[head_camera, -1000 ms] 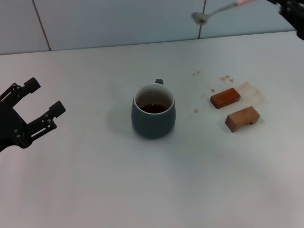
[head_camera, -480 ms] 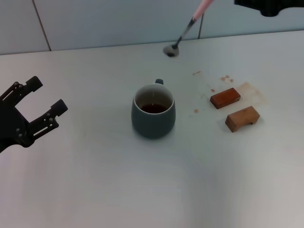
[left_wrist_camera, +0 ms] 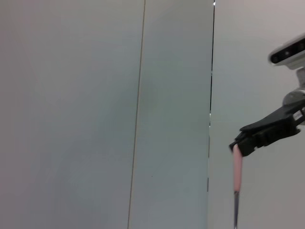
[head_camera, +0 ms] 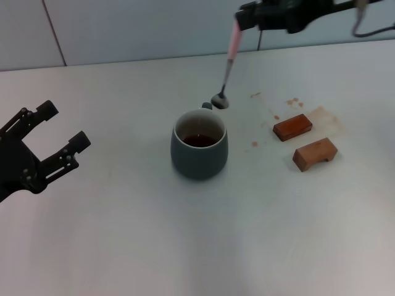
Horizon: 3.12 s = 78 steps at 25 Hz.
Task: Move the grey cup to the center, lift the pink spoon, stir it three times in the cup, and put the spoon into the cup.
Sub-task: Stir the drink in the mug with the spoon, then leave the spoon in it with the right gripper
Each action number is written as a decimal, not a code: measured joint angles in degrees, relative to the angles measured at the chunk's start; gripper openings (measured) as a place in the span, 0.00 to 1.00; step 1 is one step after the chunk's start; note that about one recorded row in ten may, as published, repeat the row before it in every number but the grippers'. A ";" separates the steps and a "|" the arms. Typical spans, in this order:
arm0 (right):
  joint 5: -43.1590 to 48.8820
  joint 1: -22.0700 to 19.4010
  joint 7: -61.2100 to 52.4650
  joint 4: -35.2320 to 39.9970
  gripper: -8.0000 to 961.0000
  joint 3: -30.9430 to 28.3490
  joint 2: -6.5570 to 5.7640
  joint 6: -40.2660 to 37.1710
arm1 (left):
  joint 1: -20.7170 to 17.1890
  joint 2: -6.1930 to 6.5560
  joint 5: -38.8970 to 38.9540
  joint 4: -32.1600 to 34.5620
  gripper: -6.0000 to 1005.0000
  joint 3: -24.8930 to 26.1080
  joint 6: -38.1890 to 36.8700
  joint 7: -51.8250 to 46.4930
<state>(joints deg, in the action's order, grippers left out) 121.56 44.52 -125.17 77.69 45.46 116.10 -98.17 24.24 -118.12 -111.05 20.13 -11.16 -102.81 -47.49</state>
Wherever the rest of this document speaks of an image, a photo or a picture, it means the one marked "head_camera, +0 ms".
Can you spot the light notched wooden block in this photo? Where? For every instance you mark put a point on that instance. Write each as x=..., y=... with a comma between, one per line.
x=311, y=152

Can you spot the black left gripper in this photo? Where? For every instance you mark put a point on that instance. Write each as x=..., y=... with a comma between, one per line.
x=15, y=166

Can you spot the grey ceramic cup with coffee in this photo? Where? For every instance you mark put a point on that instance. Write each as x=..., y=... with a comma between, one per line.
x=199, y=160

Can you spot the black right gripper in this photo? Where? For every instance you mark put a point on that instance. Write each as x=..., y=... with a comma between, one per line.
x=293, y=13

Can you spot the dark reddish wooden block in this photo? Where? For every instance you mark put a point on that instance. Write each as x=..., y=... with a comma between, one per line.
x=293, y=127

